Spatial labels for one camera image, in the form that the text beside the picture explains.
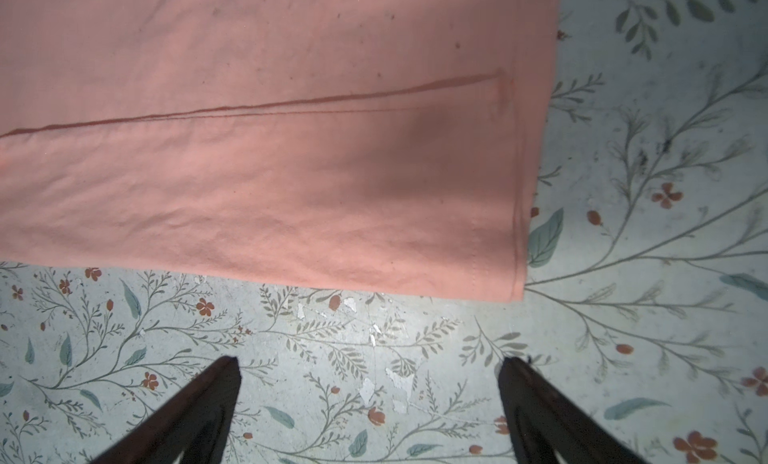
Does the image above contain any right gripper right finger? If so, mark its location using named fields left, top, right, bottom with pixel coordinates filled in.
left=497, top=357, right=643, bottom=464

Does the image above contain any floral patterned table mat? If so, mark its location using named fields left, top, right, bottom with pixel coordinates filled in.
left=1, top=0, right=767, bottom=463

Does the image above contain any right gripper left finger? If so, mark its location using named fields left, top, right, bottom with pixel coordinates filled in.
left=94, top=356, right=242, bottom=463

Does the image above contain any peach orange t-shirt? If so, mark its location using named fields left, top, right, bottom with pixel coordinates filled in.
left=1, top=0, right=560, bottom=303

